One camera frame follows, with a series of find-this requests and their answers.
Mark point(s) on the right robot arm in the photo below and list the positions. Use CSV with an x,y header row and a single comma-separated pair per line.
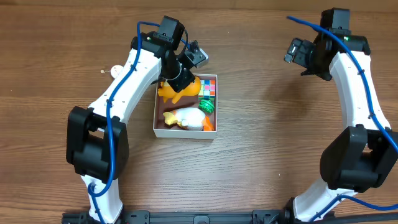
x,y
364,153

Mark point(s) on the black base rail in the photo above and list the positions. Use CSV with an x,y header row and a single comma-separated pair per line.
x,y
254,217

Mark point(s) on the green round plastic toy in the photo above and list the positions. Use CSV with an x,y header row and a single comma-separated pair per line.
x,y
206,106

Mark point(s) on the white box pink interior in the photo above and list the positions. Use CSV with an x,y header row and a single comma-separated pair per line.
x,y
174,131

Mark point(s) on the white wooden rattle drum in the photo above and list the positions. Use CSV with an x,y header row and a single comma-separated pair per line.
x,y
114,71

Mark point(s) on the orange dinosaur toy figure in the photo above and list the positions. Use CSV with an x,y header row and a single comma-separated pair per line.
x,y
166,92

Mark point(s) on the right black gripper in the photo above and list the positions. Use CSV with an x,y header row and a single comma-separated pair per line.
x,y
311,71

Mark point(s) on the multicolour puzzle cube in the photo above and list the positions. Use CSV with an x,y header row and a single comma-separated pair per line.
x,y
208,90

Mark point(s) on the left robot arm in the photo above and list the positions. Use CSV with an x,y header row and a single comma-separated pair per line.
x,y
97,142

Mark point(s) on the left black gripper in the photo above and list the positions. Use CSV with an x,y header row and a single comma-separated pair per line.
x,y
181,80

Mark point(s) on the white duck plush toy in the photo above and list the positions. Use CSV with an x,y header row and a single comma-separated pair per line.
x,y
192,119

